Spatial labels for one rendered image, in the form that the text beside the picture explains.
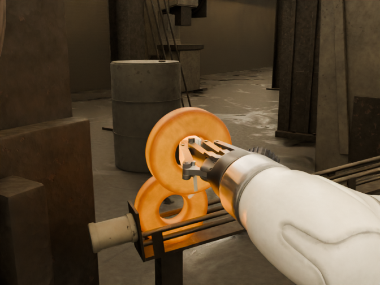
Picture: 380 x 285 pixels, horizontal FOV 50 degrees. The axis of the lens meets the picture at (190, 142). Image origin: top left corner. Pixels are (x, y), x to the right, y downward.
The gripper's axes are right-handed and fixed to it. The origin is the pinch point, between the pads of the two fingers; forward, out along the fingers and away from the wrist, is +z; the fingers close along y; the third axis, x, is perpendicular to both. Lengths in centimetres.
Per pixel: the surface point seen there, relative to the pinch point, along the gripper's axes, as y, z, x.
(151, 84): 63, 237, -27
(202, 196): 6.3, 8.3, -14.9
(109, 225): -13.4, 8.7, -18.2
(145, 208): -6.1, 8.3, -15.6
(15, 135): -28.7, 17.9, -0.9
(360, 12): 177, 149, 27
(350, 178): 44.2, 6.0, -15.1
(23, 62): -26.0, 26.9, 12.0
